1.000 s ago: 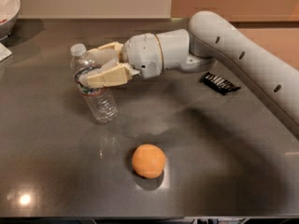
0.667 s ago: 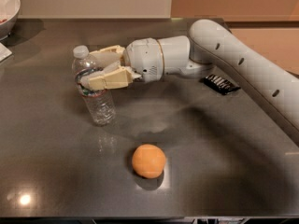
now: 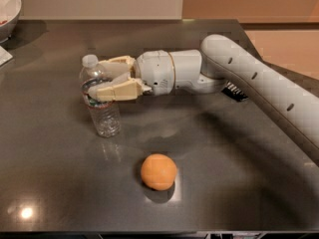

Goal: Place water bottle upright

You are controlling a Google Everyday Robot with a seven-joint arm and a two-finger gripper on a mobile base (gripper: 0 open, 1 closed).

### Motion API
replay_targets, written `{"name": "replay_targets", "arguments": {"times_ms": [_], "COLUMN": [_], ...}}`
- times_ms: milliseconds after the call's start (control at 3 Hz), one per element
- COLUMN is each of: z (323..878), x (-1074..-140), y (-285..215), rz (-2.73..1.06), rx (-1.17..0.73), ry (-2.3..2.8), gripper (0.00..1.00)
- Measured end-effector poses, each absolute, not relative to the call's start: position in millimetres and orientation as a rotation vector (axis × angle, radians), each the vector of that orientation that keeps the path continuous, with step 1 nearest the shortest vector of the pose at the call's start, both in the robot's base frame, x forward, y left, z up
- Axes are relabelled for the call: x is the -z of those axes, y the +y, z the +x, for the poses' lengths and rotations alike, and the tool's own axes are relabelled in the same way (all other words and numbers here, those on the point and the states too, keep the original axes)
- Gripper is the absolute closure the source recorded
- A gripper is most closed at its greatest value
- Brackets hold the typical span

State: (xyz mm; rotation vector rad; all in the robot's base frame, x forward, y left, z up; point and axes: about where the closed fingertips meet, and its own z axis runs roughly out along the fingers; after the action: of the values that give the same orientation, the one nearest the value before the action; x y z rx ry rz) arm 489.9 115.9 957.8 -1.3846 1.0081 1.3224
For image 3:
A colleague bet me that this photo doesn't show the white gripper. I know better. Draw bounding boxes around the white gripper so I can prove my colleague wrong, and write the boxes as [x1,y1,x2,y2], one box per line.
[88,50,174,102]

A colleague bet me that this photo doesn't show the clear plastic water bottle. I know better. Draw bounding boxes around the clear plastic water bottle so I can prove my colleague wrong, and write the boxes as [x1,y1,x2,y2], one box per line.
[79,55,121,137]

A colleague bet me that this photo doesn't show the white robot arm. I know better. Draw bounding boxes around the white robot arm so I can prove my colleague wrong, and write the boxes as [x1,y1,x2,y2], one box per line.
[83,34,319,163]

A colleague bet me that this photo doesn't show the orange fruit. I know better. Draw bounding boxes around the orange fruit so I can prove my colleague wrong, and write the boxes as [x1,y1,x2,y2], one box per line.
[141,153,177,191]

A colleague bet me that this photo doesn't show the white paper napkin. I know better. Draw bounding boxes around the white paper napkin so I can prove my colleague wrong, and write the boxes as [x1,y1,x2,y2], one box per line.
[0,46,13,66]

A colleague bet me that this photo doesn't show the white bowl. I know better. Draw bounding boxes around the white bowl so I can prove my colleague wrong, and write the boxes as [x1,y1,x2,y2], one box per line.
[0,0,22,43]

